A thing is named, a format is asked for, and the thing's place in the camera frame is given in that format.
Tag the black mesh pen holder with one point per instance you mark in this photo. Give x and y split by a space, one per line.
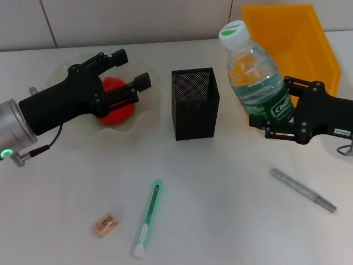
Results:
195 121

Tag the green glass fruit plate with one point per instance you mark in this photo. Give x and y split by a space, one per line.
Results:
146 105

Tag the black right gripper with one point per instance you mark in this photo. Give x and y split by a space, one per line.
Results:
322 110

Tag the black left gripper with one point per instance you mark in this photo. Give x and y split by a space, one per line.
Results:
66 99

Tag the clear water bottle green label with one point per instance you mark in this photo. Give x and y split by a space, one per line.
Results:
248 77

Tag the green utility knife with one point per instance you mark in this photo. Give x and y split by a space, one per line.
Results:
149 215

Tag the grey glitter pen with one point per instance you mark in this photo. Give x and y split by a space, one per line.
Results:
300 189

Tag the yellow plastic bin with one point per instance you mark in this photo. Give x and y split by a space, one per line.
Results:
303 41

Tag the silver left wrist knob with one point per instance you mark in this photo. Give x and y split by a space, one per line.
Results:
33 90

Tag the red-orange knitted orange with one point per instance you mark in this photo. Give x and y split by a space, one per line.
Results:
121 113

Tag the tan eraser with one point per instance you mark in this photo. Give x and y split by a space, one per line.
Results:
104 225

